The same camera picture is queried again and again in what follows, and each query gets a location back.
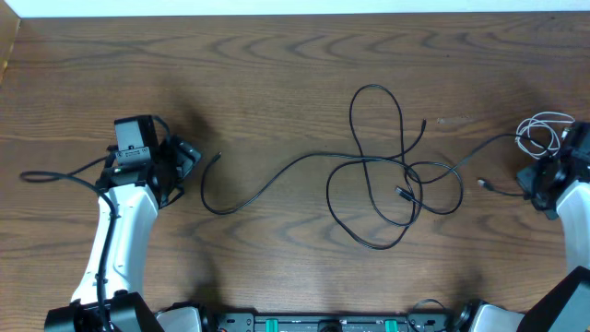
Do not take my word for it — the white USB cable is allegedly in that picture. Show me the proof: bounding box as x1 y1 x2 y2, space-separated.
513 111 576 161

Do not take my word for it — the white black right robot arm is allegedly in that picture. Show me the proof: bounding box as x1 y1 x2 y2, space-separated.
453 122 589 332

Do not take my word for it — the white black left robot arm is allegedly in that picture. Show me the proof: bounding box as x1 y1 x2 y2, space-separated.
44 115 201 331

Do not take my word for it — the black left camera cable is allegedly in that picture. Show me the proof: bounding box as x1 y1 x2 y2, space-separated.
18 154 121 332

